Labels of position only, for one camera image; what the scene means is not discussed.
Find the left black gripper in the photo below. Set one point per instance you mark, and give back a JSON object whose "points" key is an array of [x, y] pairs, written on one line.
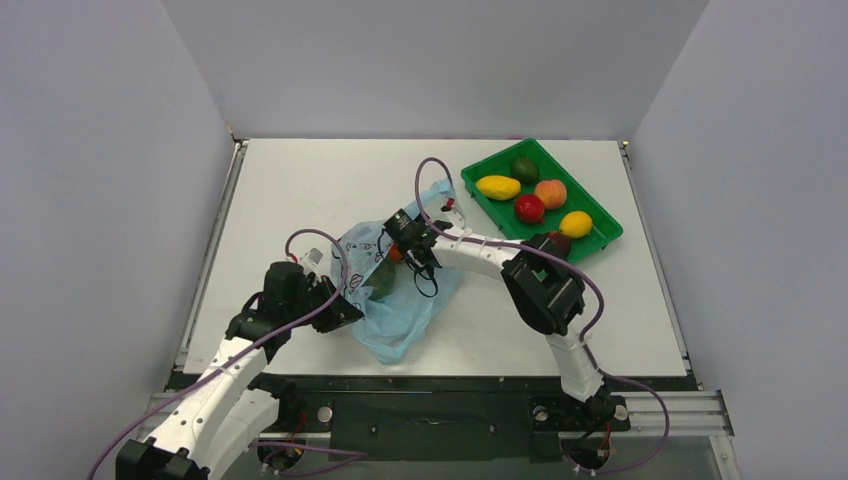
{"points": [[338, 314]]}

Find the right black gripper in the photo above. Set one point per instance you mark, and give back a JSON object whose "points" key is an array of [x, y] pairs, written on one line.
{"points": [[411, 245]]}

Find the red orange fake mango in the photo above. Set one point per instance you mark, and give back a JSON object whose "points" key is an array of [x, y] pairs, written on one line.
{"points": [[395, 255]]}

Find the light blue plastic bag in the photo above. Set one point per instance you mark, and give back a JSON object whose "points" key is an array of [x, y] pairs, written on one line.
{"points": [[391, 325]]}

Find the orange fake peach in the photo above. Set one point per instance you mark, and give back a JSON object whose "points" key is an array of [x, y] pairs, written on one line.
{"points": [[553, 193]]}

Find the dark brown fake fruit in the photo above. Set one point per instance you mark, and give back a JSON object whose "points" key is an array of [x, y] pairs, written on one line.
{"points": [[562, 242]]}

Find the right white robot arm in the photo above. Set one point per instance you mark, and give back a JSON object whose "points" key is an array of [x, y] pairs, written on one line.
{"points": [[545, 289]]}

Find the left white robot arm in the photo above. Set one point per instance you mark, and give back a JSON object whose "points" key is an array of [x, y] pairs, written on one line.
{"points": [[233, 400]]}

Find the yellow fake mango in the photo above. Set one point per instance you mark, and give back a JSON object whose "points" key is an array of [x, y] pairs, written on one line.
{"points": [[498, 187]]}

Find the red fake apple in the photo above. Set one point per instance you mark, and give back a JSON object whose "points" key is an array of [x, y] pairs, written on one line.
{"points": [[529, 209]]}

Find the dark green fake avocado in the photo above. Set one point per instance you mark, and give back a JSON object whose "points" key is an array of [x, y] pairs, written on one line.
{"points": [[524, 170]]}

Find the yellow fake lemon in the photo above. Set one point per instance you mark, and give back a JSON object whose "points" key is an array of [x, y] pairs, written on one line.
{"points": [[576, 225]]}

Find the green plastic tray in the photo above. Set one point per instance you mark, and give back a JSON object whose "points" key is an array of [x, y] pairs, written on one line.
{"points": [[525, 191]]}

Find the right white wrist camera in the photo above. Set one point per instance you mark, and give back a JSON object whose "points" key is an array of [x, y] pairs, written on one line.
{"points": [[451, 213]]}

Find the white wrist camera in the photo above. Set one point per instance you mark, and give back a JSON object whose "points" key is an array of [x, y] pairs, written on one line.
{"points": [[315, 261], [451, 213]]}

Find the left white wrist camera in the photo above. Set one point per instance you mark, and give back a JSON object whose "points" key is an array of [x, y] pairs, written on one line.
{"points": [[315, 261]]}

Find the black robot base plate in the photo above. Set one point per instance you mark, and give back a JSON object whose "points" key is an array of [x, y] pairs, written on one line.
{"points": [[534, 447]]}

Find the aluminium frame rail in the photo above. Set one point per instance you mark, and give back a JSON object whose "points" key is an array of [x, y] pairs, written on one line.
{"points": [[347, 415]]}

